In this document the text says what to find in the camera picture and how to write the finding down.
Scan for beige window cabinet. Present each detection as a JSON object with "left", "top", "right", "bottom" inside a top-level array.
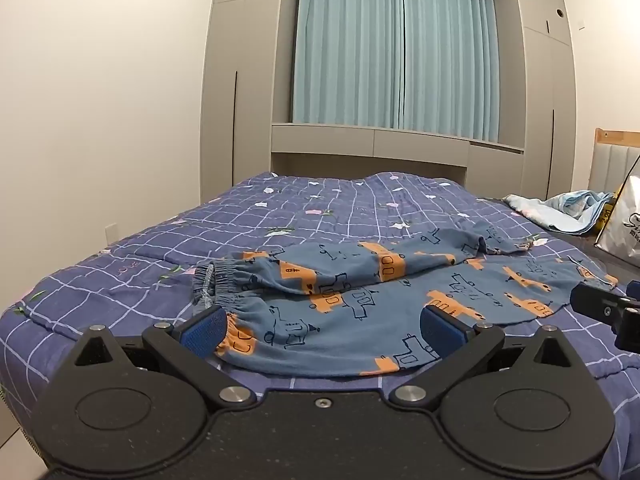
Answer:
[{"left": 270, "top": 122, "right": 526, "bottom": 197}]

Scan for wooden padded headboard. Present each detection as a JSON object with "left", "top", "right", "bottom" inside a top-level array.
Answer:
[{"left": 588, "top": 128, "right": 640, "bottom": 196}]

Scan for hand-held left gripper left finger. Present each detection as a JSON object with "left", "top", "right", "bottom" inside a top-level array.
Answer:
[{"left": 71, "top": 305, "right": 258, "bottom": 409}]

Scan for blue pants with orange print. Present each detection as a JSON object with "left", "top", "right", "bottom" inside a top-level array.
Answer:
[{"left": 192, "top": 227, "right": 621, "bottom": 379}]

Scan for white plastic bag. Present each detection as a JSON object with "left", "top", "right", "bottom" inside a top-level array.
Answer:
[{"left": 594, "top": 175, "right": 640, "bottom": 267}]

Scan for light blue crumpled blanket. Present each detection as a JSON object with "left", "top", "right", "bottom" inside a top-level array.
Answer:
[{"left": 502, "top": 190, "right": 617, "bottom": 235}]

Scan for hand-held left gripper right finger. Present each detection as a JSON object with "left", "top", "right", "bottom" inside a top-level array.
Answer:
[{"left": 389, "top": 305, "right": 577, "bottom": 407}]

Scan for purple checked floral quilt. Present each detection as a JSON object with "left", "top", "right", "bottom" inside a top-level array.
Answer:
[{"left": 0, "top": 172, "right": 640, "bottom": 466}]

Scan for yellow bag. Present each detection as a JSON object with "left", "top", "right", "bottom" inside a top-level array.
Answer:
[{"left": 596, "top": 182, "right": 627, "bottom": 232}]

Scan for light blue curtain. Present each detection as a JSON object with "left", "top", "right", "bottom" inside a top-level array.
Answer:
[{"left": 291, "top": 0, "right": 502, "bottom": 142}]

